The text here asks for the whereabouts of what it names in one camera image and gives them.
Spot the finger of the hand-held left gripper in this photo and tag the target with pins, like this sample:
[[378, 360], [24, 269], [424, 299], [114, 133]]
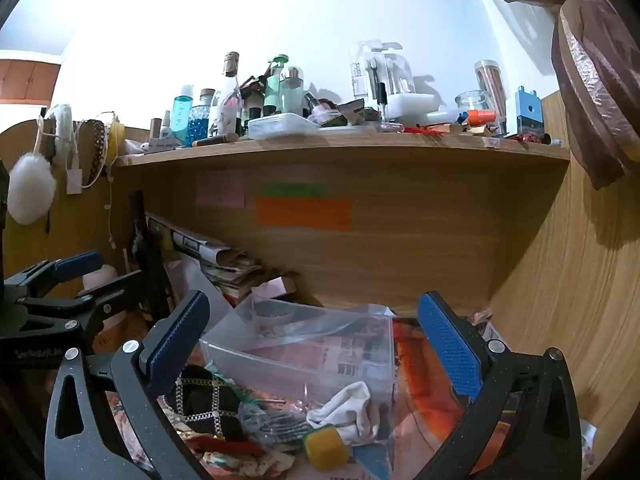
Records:
[[77, 265], [112, 292]]

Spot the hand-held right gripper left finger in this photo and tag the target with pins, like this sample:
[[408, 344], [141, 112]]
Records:
[[180, 342]]

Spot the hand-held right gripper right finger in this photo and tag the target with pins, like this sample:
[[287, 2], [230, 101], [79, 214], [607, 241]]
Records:
[[450, 345]]

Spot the red velvet scrunchie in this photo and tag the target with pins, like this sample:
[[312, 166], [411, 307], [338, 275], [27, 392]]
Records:
[[220, 444]]

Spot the white sock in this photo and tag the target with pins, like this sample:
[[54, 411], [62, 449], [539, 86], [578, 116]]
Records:
[[345, 401]]

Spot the clear plastic box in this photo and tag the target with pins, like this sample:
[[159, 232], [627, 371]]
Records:
[[300, 360]]

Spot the grey knit cloth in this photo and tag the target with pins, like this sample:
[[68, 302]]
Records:
[[270, 425]]

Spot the cream floral scrunchie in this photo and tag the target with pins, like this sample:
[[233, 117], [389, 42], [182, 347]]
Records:
[[240, 464]]

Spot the yellow sponge cube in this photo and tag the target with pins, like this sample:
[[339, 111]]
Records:
[[326, 447]]

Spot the beige mug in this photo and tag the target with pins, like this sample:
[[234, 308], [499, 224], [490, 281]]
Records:
[[100, 276]]

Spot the crumpled newsprint paper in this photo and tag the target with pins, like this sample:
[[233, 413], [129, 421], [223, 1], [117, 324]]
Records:
[[487, 327]]

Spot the dark wine bottle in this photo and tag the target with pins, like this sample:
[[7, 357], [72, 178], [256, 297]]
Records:
[[145, 250]]

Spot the white paper sheet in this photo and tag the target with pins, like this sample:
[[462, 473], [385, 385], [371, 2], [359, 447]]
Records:
[[197, 280]]

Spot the vintage print table mat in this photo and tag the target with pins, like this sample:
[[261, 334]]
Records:
[[430, 410]]

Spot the white paper tag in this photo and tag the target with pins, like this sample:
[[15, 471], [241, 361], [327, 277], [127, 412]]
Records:
[[74, 181]]

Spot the stack of newspapers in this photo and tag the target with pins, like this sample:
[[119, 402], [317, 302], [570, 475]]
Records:
[[220, 265]]

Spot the white fluffy puff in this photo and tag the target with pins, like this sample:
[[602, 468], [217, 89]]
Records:
[[29, 190]]

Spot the small white cardboard box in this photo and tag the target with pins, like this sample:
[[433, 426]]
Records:
[[275, 287]]

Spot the black lace headband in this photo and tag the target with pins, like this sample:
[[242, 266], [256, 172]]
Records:
[[97, 152]]

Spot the crumpled white tissue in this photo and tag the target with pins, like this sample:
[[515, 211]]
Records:
[[136, 147]]

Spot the yellow hair accessory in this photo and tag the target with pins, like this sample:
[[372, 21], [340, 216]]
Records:
[[117, 137]]

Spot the wooden shelf unit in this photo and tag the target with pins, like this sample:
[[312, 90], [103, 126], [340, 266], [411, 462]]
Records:
[[400, 220]]

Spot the white fluffy headband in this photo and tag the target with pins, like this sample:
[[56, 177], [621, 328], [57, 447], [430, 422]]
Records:
[[62, 127]]

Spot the white tube packaging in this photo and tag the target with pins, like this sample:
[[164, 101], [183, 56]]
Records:
[[165, 144]]

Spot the pink sticky note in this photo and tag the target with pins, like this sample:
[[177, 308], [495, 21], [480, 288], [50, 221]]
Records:
[[220, 189]]

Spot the cardboard tube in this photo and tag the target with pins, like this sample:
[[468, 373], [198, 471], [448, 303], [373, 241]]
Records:
[[155, 130]]

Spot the small white bottle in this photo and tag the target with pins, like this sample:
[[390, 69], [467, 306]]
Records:
[[166, 125]]

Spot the orange sticky note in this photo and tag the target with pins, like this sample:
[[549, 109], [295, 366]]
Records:
[[302, 214]]

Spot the teal mouthwash bottle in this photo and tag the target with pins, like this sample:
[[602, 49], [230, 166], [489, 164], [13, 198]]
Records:
[[181, 115]]

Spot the amber brown tube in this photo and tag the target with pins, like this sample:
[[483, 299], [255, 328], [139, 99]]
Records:
[[215, 140]]

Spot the blue glass bottle with cork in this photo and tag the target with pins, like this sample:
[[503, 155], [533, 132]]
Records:
[[200, 122]]

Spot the green sticky note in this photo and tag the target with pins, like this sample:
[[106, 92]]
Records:
[[292, 190]]

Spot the wooden wardrobe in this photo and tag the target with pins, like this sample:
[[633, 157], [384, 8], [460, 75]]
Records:
[[27, 77]]

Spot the red pen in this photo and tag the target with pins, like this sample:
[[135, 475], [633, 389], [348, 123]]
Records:
[[425, 130]]

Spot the clear illustrated label bottle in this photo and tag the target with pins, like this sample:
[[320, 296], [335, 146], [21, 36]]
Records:
[[225, 105]]

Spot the orange cap marker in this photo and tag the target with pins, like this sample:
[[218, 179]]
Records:
[[479, 117]]

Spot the clear lidded plastic container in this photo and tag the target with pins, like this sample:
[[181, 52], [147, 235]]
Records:
[[282, 126]]

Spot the glass jar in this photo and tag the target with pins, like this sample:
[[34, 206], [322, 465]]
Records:
[[472, 102]]

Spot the blue plastic dispenser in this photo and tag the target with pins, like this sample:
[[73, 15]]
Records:
[[529, 112]]

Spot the black cap nail polish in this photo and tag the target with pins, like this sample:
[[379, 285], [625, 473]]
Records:
[[382, 105]]

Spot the tall clear cylinder container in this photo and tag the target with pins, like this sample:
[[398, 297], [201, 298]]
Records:
[[491, 87]]

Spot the mint green pump bottle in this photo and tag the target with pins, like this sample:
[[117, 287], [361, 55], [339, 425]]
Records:
[[274, 87]]

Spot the pile of cosmetics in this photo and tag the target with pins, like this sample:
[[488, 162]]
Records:
[[335, 110]]

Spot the clear bottle silver cap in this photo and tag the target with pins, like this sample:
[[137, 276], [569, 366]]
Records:
[[292, 90]]

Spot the pink brown curtain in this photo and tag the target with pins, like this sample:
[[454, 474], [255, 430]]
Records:
[[585, 85]]

